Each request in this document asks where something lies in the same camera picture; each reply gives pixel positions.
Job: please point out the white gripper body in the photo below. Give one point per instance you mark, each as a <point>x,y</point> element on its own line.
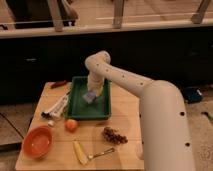
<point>95,82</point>

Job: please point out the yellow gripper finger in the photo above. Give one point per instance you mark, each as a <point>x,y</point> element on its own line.
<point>99,92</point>

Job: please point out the blue sponge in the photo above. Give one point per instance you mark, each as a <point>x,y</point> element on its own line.
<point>89,97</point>

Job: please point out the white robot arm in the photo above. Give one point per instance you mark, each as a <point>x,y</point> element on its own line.
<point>165,133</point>

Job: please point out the green plastic tray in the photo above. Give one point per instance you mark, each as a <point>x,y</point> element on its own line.
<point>79,109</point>

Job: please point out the dark red marker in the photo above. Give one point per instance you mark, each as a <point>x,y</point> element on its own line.
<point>58,84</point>

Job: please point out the bunch of dark grapes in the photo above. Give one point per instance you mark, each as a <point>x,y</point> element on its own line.
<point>112,136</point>

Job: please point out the orange fruit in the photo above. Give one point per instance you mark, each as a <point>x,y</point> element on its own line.
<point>71,125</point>

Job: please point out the white tube with black cap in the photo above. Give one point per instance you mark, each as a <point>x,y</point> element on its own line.
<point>57,109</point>

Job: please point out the wooden table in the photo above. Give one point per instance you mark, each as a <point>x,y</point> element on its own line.
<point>124,118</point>

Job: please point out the small white garlic piece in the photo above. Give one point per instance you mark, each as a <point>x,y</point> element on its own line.
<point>51,123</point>

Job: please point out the orange bowl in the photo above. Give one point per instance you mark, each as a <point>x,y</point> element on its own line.
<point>38,142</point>

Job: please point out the white window frame rail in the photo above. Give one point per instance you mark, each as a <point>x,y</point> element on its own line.
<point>35,18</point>

